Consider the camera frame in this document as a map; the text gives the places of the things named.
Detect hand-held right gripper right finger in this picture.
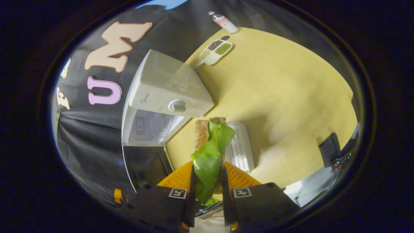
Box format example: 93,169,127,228
221,161,300,233

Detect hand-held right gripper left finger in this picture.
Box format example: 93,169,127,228
121,161,197,233

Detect lettuce bread sandwich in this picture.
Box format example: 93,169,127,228
190,117,236,206

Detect white microwave oven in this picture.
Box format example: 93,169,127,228
121,49,214,191

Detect white rectangular tray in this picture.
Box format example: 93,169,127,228
225,121,255,174

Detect white divided seasoning dish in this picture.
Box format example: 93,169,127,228
197,39,233,67

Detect small clear bottle pink label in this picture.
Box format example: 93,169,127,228
208,11,239,34

